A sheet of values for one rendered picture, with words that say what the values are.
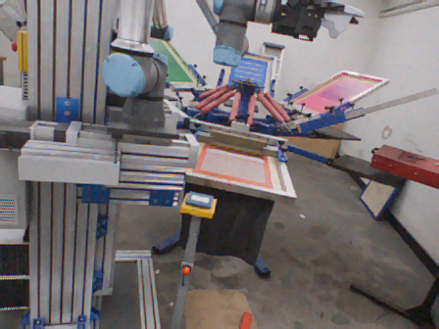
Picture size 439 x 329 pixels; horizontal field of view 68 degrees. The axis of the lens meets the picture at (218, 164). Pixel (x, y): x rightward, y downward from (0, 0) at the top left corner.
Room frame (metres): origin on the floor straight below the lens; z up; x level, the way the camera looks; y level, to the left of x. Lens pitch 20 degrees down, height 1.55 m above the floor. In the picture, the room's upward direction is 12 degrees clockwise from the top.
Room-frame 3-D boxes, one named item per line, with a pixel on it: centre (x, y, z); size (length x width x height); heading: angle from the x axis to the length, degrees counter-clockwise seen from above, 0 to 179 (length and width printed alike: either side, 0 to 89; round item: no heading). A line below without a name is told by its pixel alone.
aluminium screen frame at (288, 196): (1.72, -0.08, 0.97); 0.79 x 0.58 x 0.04; 179
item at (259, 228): (1.43, -0.08, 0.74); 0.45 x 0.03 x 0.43; 89
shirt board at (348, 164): (2.43, -0.68, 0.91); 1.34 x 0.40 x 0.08; 59
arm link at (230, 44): (0.93, 0.03, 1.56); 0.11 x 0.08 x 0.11; 174
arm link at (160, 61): (1.07, 0.29, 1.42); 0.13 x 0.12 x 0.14; 174
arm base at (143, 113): (1.07, 0.28, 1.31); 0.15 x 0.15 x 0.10
